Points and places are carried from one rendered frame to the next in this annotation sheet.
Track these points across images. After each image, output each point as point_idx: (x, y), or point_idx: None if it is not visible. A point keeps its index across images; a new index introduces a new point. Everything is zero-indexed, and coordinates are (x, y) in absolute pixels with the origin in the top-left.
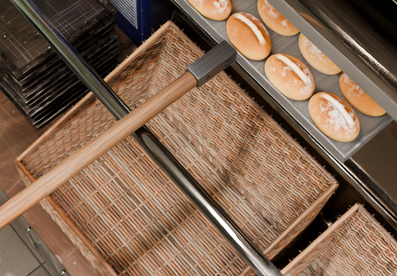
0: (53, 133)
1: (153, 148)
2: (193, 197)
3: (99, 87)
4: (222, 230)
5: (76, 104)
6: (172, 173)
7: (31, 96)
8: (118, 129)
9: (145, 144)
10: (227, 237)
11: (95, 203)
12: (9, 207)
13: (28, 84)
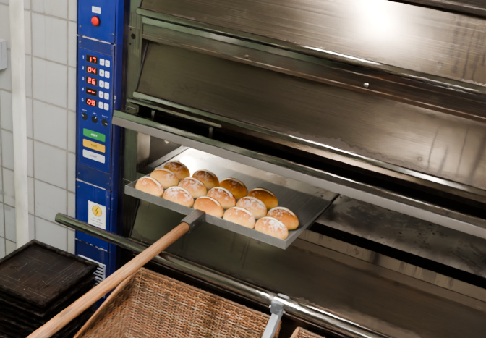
0: None
1: (176, 259)
2: (209, 273)
3: (130, 241)
4: (232, 284)
5: (84, 325)
6: (192, 267)
7: None
8: (154, 246)
9: (169, 258)
10: (236, 286)
11: None
12: (104, 282)
13: (45, 318)
